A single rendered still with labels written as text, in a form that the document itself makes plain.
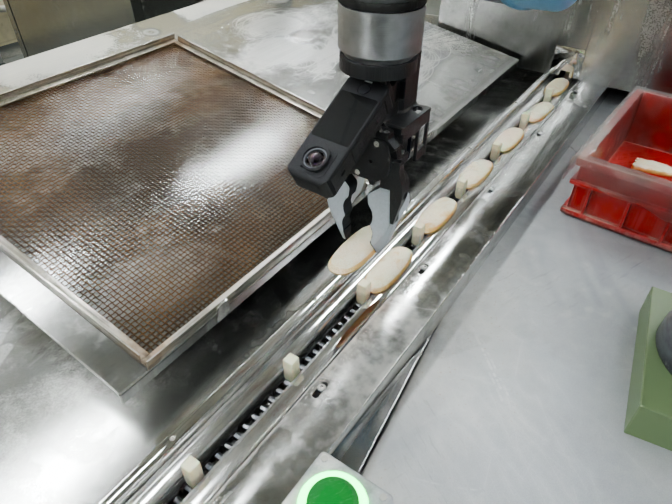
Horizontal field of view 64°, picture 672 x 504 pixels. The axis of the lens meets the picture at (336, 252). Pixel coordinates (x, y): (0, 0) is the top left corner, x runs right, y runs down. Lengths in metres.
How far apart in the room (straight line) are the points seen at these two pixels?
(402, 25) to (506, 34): 0.85
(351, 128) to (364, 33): 0.08
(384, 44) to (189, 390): 0.40
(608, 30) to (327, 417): 0.97
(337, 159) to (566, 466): 0.36
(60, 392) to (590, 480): 0.55
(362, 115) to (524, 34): 0.85
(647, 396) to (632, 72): 0.79
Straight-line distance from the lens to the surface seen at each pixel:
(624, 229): 0.89
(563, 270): 0.80
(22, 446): 0.65
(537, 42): 1.29
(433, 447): 0.57
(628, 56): 1.26
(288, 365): 0.56
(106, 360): 0.58
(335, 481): 0.45
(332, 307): 0.64
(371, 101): 0.49
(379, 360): 0.57
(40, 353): 0.72
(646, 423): 0.63
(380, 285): 0.66
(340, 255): 0.59
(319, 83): 1.01
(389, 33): 0.47
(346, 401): 0.54
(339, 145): 0.47
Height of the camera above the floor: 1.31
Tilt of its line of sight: 40 degrees down
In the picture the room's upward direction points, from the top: straight up
